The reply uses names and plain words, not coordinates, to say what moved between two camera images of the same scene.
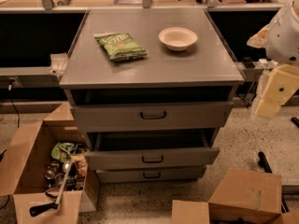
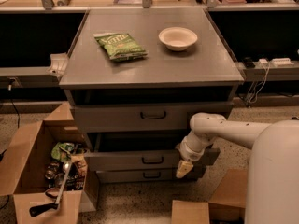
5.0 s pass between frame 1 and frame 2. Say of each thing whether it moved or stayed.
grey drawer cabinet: stayed
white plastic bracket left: stayed
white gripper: moved
